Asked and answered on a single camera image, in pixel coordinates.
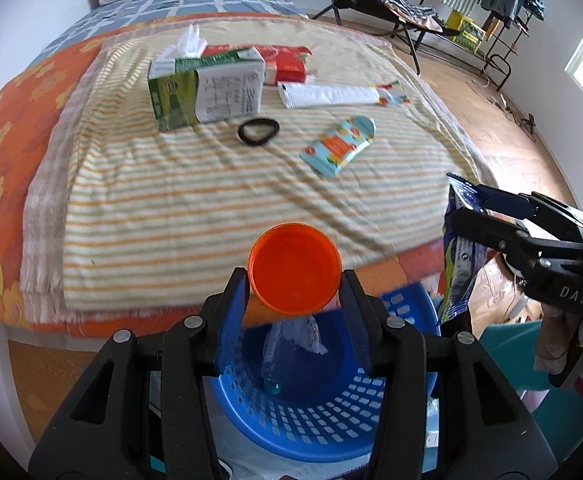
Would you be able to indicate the blue plastic basket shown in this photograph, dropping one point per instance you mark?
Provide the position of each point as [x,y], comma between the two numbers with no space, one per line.
[321,425]

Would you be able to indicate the green tissue box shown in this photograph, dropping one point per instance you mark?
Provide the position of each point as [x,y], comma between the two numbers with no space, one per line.
[186,95]

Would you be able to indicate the teal cloth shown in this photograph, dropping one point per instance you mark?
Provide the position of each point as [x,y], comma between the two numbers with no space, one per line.
[506,355]

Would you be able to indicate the long white packet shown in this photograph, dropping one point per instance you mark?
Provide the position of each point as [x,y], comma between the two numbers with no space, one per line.
[321,95]

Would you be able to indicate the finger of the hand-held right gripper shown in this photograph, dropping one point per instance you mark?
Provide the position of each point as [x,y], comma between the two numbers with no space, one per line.
[486,232]
[506,204]

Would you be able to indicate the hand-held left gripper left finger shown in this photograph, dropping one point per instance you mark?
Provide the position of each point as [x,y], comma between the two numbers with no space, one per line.
[234,320]

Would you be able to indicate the person's right hand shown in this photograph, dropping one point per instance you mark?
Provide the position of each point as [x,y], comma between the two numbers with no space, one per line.
[549,342]

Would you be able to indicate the white tissue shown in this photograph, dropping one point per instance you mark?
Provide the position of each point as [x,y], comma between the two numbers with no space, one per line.
[186,42]

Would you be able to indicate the yellow plastic crate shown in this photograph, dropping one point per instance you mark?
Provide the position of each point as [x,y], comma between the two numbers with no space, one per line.
[464,30]

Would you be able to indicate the teal hanging garment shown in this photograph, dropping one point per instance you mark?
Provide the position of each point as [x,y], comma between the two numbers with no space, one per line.
[534,5]

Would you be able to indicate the orange floral blanket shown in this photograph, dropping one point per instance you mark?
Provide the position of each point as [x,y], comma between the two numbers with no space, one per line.
[11,135]

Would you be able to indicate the black drying rack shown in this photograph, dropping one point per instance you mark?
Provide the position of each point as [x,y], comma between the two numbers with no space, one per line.
[509,45]

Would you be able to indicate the dark blue snack bag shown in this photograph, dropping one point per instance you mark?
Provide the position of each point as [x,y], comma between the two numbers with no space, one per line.
[461,275]

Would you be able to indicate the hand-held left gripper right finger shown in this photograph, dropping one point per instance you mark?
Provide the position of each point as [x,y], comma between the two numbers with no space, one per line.
[359,320]

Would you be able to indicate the light blue snack packet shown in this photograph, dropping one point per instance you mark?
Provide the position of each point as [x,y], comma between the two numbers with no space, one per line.
[339,147]

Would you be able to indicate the blue plaid bed sheet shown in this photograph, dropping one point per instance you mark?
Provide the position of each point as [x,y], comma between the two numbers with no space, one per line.
[171,0]

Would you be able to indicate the striped yellow towel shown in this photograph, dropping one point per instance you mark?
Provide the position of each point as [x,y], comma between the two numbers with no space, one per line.
[171,210]

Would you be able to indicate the patterned cloth on chair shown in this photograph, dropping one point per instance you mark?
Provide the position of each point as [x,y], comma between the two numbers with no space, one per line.
[406,10]

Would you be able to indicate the red cardboard box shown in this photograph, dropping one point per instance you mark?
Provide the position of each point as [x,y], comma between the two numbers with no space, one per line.
[286,67]

